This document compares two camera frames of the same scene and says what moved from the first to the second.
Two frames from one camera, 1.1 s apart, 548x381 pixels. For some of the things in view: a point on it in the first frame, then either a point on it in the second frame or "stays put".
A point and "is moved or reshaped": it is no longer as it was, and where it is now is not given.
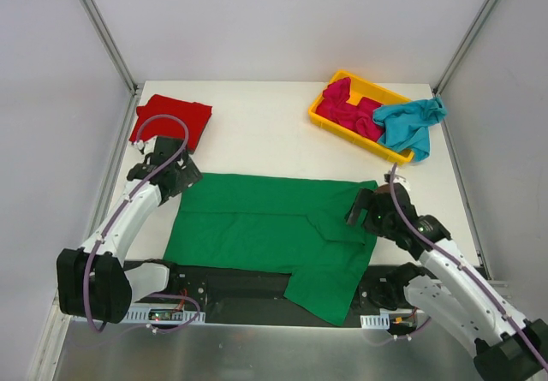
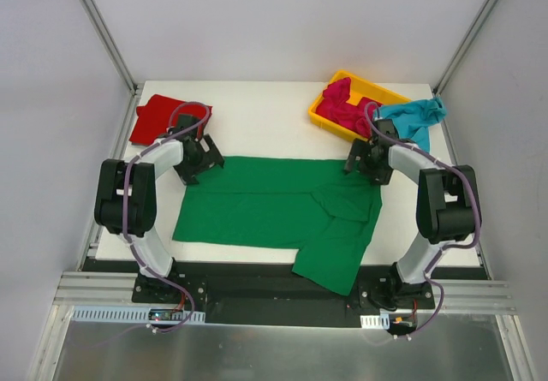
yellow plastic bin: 358,89 stays put
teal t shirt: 407,124 stays put
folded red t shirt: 196,115 stays put
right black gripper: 365,209 → 362,163
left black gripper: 181,175 → 202,163
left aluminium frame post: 102,29 stays put
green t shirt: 282,225 is moved or reshaped
